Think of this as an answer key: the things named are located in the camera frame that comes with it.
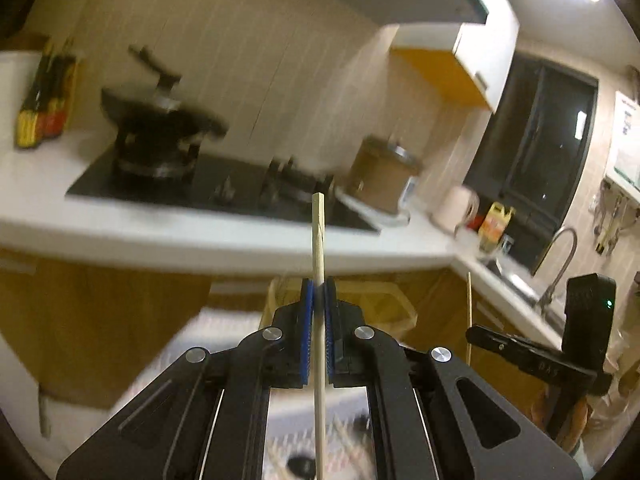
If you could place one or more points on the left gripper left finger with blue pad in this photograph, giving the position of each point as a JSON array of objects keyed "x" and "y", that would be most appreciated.
[{"x": 205, "y": 416}]

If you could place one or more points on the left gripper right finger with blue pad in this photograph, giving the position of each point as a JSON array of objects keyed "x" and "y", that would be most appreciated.
[{"x": 433, "y": 419}]

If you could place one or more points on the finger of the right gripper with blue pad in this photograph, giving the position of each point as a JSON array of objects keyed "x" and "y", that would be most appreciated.
[{"x": 525, "y": 354}]

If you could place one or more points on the chrome kitchen faucet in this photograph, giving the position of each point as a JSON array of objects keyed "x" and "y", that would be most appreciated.
[{"x": 545, "y": 300}]

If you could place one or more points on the dark kitchen window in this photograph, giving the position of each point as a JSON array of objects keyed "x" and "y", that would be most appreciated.
[{"x": 534, "y": 149}]

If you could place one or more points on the person's right hand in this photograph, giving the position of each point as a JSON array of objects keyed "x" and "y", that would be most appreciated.
[{"x": 575, "y": 425}]

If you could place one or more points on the steel sink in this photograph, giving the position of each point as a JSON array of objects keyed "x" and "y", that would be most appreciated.
[{"x": 530, "y": 290}]

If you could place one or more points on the tan plastic utensil basket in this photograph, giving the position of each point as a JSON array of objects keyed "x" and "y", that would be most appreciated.
[{"x": 384, "y": 305}]

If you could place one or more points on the hanging utensil rack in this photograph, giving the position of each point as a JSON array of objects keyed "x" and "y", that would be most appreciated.
[{"x": 616, "y": 213}]

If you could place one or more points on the yellow detergent bottle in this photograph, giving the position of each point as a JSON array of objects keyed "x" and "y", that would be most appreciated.
[{"x": 494, "y": 224}]

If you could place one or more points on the black gas stove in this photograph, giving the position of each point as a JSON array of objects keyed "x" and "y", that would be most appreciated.
[{"x": 278, "y": 191}]

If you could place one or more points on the red container by kettle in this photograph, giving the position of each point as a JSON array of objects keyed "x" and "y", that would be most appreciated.
[{"x": 475, "y": 224}]

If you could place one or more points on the brown rice cooker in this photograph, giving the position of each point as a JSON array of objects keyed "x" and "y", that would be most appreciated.
[{"x": 382, "y": 175}]

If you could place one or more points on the black wok with lid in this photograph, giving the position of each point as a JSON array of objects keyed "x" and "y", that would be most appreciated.
[{"x": 159, "y": 132}]

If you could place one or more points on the red label sauce bottle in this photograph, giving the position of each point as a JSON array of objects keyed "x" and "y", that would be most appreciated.
[{"x": 61, "y": 79}]

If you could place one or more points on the white orange wall cabinet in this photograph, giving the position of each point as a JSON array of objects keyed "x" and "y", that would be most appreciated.
[{"x": 466, "y": 63}]

